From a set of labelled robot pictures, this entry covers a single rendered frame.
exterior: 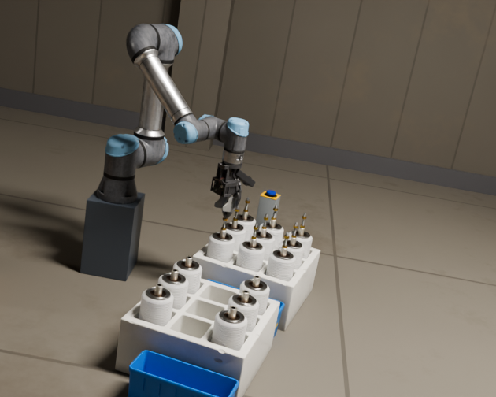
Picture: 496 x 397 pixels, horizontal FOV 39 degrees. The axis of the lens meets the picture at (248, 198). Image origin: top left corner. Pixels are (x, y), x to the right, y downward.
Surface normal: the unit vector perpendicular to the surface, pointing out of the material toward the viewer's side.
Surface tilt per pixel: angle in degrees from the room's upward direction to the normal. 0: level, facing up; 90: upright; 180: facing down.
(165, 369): 88
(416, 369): 0
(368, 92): 90
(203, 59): 90
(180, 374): 88
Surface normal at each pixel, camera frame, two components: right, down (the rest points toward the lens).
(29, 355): 0.16, -0.93
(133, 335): -0.30, 0.28
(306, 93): -0.08, 0.32
